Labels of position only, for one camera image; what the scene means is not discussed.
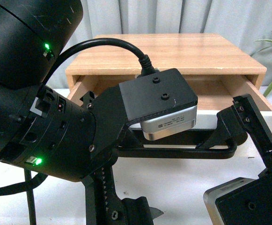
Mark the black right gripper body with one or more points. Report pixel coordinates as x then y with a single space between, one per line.
250 204

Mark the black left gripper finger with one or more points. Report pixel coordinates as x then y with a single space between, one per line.
138 212

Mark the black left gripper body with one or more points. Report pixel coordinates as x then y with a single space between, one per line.
115 110

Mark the white drawer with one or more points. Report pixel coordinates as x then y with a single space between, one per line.
215 92

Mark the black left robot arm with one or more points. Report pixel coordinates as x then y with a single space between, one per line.
44 132

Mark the wooden drawer cabinet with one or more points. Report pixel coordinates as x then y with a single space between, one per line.
191 54

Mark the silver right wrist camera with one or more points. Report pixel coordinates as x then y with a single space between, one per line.
212 194

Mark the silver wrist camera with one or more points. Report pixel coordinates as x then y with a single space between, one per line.
212 194
169 124

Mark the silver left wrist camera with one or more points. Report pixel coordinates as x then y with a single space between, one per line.
169 124

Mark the black drawer handle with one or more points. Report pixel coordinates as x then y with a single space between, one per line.
186 145

